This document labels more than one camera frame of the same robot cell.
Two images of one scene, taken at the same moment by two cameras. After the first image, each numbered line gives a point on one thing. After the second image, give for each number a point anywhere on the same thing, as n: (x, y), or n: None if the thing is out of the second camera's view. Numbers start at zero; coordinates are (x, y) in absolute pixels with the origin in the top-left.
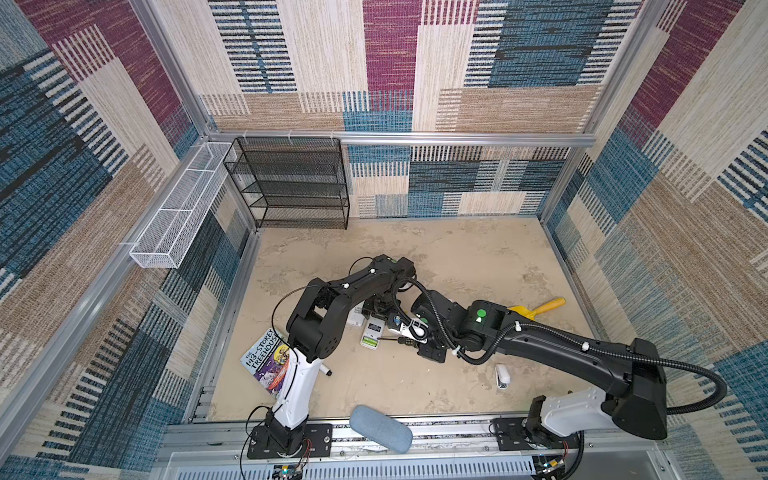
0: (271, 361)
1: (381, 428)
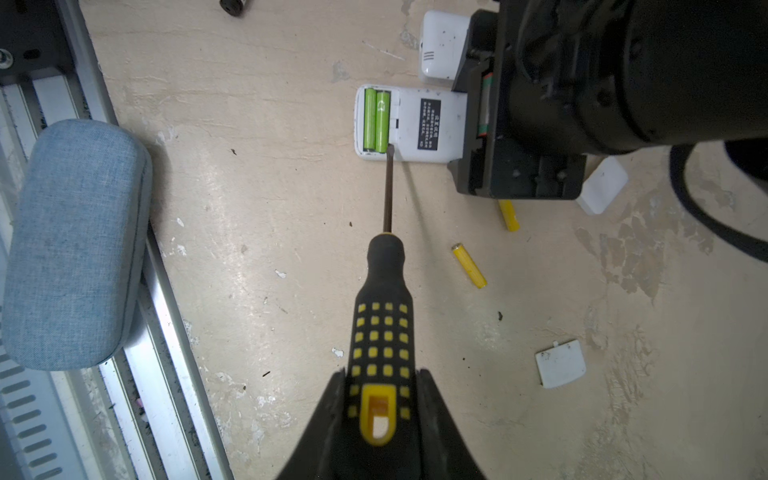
0: None
1: (77, 245)
